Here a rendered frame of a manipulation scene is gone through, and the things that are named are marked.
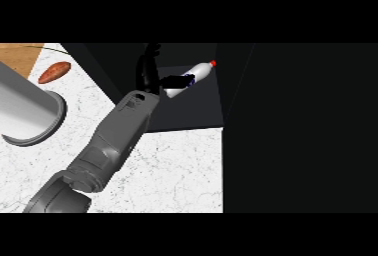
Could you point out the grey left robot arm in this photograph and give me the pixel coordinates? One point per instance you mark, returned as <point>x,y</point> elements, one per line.
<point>115,133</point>

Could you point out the grey metal pot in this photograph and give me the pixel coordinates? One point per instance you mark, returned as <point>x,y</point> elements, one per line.
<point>23,110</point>

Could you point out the white bottle with red cap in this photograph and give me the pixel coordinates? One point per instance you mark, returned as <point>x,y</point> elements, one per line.
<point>201,70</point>

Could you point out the reddish brown sweet potato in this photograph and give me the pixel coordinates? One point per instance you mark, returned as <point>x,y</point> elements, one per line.
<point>53,72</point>

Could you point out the dark grey open cabinet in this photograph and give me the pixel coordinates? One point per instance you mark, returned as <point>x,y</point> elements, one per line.
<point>189,110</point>

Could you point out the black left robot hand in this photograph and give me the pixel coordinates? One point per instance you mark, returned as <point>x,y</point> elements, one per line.
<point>147,76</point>

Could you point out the brown wooden cutting board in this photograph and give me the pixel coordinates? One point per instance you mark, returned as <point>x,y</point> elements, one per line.
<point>19,58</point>

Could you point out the dark grey cabinet door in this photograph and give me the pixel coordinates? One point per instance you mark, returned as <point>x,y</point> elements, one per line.
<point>299,133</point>

